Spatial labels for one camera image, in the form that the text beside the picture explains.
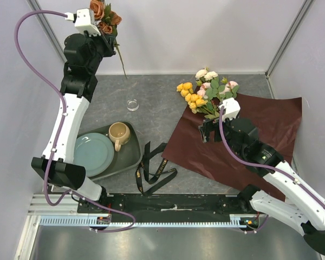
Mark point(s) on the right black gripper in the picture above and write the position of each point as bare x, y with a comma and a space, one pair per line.
209, 124

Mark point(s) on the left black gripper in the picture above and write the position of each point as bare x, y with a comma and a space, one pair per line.
108, 40

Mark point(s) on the orange rose stem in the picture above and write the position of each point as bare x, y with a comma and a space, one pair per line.
107, 22

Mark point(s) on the yellow rose stem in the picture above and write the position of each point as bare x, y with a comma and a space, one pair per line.
196, 103

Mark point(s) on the small pink peony stem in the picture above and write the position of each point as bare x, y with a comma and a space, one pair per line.
204, 89

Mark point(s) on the white peony stem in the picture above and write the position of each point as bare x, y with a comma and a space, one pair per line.
205, 74

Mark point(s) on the red wrapping paper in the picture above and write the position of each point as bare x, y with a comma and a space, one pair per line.
264, 132

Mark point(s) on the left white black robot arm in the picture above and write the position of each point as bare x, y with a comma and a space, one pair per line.
84, 54

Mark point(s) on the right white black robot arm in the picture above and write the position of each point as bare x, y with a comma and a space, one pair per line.
306, 213

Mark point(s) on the clear glass vase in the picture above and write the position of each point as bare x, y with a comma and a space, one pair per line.
132, 105

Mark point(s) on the dark green tray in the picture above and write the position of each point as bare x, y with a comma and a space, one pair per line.
128, 157

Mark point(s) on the beige ceramic mug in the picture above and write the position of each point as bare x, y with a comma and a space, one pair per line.
119, 134

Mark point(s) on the teal plate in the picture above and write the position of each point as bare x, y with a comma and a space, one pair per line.
93, 151

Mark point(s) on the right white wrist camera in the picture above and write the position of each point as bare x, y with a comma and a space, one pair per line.
230, 109

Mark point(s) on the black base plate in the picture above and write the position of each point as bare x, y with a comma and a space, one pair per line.
213, 203

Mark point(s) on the light blue cable duct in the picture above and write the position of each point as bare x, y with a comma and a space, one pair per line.
98, 222

